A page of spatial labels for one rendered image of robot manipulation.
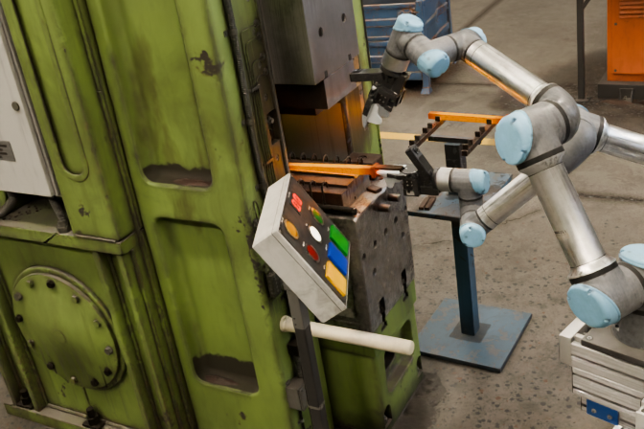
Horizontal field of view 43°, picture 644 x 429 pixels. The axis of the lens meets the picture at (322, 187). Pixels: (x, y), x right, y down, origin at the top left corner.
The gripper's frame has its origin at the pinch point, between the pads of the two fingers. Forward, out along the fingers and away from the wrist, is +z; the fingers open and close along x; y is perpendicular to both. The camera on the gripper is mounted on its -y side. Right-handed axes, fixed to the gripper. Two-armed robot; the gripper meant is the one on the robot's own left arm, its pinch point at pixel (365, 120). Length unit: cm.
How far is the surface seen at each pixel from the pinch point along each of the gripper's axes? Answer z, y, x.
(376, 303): 64, 25, 4
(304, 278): 13, 15, -57
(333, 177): 32.4, -6.5, 11.0
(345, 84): 1.2, -14.4, 14.7
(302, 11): -23.9, -27.9, -3.0
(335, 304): 18, 25, -54
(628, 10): 53, 41, 356
